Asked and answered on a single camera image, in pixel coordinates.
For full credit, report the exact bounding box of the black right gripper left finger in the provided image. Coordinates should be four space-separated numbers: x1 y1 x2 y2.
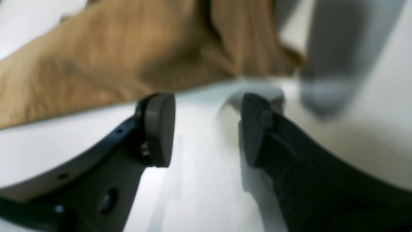
0 93 175 232

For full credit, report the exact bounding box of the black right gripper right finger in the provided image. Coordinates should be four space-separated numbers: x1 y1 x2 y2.
240 93 412 232

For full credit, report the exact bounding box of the brown t-shirt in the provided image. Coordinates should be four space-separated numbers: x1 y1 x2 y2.
1 0 305 129

